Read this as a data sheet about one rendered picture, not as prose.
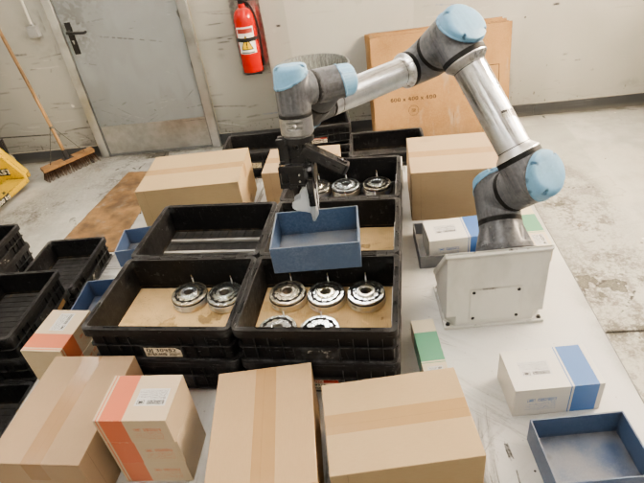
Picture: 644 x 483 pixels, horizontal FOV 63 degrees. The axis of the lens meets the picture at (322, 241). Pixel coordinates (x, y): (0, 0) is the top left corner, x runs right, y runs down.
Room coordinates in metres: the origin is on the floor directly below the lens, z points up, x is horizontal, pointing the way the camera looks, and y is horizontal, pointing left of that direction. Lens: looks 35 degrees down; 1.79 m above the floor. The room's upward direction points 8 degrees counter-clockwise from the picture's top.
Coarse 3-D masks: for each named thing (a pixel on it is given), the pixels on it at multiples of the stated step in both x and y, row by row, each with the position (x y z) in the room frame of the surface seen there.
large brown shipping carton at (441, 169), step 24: (408, 144) 1.86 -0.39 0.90; (432, 144) 1.83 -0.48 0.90; (456, 144) 1.80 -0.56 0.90; (480, 144) 1.77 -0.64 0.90; (408, 168) 1.78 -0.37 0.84; (432, 168) 1.64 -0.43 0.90; (456, 168) 1.61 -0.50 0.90; (480, 168) 1.59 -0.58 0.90; (432, 192) 1.61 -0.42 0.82; (456, 192) 1.60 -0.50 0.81; (432, 216) 1.61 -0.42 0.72; (456, 216) 1.60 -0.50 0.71
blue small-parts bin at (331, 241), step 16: (336, 208) 1.08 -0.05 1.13; (352, 208) 1.07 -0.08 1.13; (288, 224) 1.09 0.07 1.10; (304, 224) 1.09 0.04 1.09; (320, 224) 1.08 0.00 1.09; (336, 224) 1.08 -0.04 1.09; (352, 224) 1.08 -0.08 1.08; (272, 240) 0.99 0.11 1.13; (288, 240) 1.07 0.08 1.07; (304, 240) 1.06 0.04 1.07; (320, 240) 1.05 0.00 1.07; (336, 240) 1.04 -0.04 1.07; (352, 240) 1.03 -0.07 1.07; (272, 256) 0.95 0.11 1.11; (288, 256) 0.95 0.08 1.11; (304, 256) 0.94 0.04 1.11; (320, 256) 0.94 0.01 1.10; (336, 256) 0.93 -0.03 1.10; (352, 256) 0.93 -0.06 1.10
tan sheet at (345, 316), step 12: (384, 288) 1.11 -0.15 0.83; (264, 300) 1.14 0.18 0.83; (264, 312) 1.09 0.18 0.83; (276, 312) 1.08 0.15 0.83; (288, 312) 1.07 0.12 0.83; (300, 312) 1.07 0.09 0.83; (312, 312) 1.06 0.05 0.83; (336, 312) 1.04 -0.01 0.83; (348, 312) 1.04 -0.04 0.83; (360, 312) 1.03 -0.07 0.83; (372, 312) 1.02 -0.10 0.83; (384, 312) 1.02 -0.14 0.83; (300, 324) 1.02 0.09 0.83; (348, 324) 0.99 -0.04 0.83; (360, 324) 0.99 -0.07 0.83; (372, 324) 0.98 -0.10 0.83; (384, 324) 0.98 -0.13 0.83
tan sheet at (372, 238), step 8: (360, 232) 1.41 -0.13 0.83; (368, 232) 1.40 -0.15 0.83; (376, 232) 1.40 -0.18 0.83; (384, 232) 1.39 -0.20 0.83; (392, 232) 1.38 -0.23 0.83; (360, 240) 1.37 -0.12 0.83; (368, 240) 1.36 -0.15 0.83; (376, 240) 1.35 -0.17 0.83; (384, 240) 1.35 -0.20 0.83; (392, 240) 1.34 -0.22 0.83; (368, 248) 1.31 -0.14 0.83; (376, 248) 1.31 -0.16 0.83; (384, 248) 1.30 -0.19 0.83; (392, 248) 1.29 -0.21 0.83
